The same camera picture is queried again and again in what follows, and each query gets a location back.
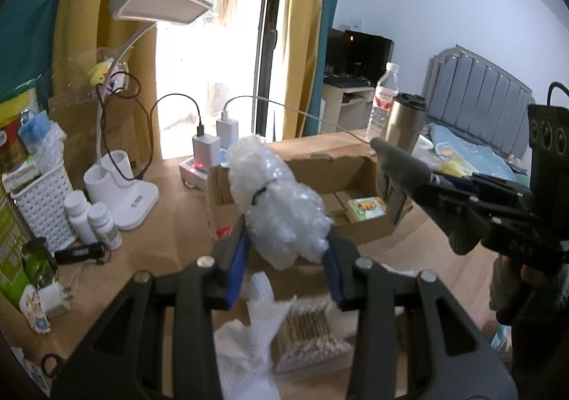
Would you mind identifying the yellow tissue pack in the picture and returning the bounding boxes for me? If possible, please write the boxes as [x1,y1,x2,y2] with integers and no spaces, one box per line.
[430,146,477,177]

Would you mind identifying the clear water bottle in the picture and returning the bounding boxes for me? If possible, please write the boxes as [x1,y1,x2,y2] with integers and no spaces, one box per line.
[367,62,399,141]

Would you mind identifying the green glass bottle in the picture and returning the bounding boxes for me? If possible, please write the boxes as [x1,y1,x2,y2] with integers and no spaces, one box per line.
[20,237,58,289]

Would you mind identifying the brown cardboard box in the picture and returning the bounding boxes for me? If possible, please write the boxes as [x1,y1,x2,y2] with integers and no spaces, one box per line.
[206,151,397,246]

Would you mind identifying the red plush ball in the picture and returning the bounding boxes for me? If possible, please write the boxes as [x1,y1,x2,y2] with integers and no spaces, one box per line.
[216,226,233,239]

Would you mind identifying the grey bed headboard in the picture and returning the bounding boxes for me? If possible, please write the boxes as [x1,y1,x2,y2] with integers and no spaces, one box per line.
[424,45,534,159]

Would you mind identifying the white pill bottle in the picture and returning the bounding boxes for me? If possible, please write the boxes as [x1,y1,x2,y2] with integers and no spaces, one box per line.
[88,203,122,251]
[64,190,97,245]

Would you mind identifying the green food package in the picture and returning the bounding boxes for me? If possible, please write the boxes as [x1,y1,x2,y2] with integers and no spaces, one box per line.
[0,188,32,309]

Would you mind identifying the bubble wrap bundle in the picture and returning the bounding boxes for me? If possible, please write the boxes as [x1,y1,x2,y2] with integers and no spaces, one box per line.
[228,135,333,270]

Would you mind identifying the black flashlight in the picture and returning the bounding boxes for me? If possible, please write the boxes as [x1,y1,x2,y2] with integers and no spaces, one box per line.
[54,242,106,265]

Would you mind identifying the white power strip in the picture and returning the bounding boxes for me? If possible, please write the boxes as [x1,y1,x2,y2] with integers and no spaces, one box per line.
[179,156,208,190]

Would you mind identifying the person's right hand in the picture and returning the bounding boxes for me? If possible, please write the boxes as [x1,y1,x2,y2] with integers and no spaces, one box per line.
[489,255,546,311]

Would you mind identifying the steel travel tumbler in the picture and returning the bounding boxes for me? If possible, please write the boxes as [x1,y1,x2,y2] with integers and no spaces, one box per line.
[375,93,429,225]

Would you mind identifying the white charger with black cable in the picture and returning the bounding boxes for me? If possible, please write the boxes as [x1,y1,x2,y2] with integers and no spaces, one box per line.
[94,70,222,183]

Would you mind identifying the white lidded container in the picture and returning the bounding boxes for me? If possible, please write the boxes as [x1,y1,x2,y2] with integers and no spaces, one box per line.
[412,134,434,159]

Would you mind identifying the white plastic basket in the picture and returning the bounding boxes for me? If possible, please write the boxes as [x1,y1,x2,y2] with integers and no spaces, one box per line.
[11,162,77,254]

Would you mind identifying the cotton swab bag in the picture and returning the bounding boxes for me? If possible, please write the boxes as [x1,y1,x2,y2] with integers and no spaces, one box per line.
[275,296,352,374]

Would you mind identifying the small tissue packet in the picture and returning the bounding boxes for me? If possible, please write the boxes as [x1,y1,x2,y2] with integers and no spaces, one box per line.
[346,197,387,223]

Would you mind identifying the black monitor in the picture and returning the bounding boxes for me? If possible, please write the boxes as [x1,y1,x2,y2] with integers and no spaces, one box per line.
[323,28,394,88]

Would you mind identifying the white plug adapter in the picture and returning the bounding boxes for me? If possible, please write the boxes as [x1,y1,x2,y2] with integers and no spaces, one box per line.
[38,282,70,319]

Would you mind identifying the white cloth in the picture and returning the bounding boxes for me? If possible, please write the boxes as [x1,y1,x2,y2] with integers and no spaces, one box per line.
[214,272,295,399]

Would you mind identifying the white pill bottle left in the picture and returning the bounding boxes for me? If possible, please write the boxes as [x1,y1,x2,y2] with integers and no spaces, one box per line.
[64,190,97,245]

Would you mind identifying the black scissors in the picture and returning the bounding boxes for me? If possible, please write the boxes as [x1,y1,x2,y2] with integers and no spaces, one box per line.
[39,353,67,380]

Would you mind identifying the yellow lid can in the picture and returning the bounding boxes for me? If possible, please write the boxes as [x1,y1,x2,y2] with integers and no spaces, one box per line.
[0,111,28,173]

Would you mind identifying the white pill bottle right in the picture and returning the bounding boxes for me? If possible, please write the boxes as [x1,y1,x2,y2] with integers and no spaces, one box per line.
[88,203,122,251]

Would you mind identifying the white desk lamp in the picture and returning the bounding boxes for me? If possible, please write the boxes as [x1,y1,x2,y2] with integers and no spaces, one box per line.
[83,0,211,231]

